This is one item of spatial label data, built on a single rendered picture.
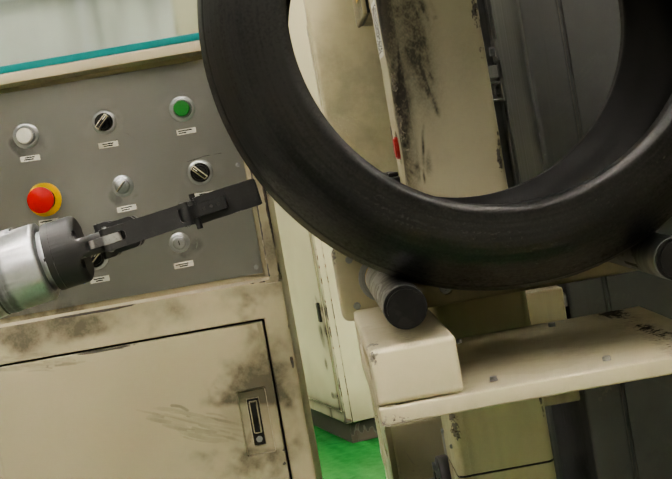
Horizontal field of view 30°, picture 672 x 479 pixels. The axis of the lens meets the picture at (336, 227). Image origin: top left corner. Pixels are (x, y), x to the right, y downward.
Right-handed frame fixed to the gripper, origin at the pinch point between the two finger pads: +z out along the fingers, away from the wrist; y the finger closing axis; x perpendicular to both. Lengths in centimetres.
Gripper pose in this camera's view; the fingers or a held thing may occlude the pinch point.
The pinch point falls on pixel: (227, 200)
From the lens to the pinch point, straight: 137.3
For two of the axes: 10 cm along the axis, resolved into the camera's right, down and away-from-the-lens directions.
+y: -0.3, -0.4, 10.0
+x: 3.1, 9.5, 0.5
